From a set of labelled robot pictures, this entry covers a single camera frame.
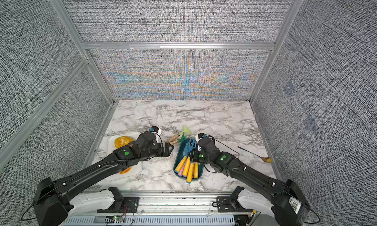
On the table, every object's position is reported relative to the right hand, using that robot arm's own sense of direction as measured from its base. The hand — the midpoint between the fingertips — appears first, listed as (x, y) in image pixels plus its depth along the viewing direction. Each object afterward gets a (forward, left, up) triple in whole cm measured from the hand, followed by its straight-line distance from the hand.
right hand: (187, 151), depth 78 cm
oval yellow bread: (+10, +40, -8) cm, 42 cm away
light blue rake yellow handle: (-12, -1, -5) cm, 13 cm away
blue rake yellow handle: (+3, -2, -2) cm, 4 cm away
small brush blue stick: (0, -46, -13) cm, 48 cm away
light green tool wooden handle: (+21, +2, -12) cm, 24 cm away
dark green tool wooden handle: (+15, +3, -13) cm, 20 cm away
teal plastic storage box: (+1, +4, -12) cm, 12 cm away
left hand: (+1, +9, +3) cm, 9 cm away
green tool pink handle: (-9, +3, -7) cm, 12 cm away
